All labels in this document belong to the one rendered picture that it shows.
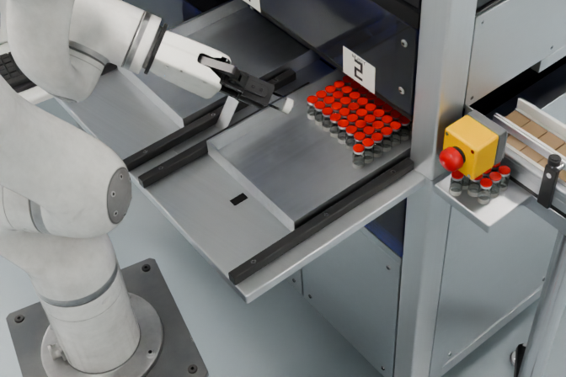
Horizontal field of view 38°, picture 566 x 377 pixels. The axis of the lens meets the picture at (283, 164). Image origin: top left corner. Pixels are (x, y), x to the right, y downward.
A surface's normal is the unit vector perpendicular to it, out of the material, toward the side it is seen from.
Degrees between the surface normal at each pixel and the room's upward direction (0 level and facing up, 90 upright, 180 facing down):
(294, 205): 0
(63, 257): 32
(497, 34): 90
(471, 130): 0
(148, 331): 0
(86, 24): 51
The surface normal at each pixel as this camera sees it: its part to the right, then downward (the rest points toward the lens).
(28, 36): -0.36, 0.48
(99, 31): 0.23, 0.14
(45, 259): 0.34, -0.25
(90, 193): 0.76, 0.10
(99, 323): 0.52, 0.58
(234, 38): -0.06, -0.70
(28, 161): 0.73, 0.37
